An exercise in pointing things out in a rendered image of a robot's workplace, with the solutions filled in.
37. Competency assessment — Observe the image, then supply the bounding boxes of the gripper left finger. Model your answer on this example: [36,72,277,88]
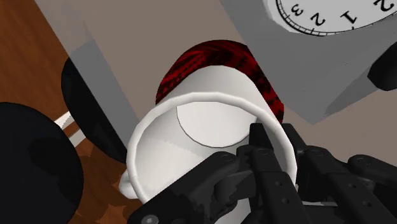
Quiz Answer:
[127,123,312,224]

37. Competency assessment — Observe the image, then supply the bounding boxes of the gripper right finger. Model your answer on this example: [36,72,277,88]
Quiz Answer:
[281,123,397,224]

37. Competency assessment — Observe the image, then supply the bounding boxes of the grey clock with white face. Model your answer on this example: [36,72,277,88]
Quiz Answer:
[219,0,397,125]

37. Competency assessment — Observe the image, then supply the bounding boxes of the black rounded object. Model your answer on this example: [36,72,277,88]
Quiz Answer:
[366,41,397,92]

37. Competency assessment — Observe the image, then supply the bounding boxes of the red black patterned round object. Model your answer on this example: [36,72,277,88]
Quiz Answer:
[155,39,285,125]

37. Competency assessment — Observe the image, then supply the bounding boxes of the white mug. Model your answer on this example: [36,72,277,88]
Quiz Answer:
[118,65,298,224]

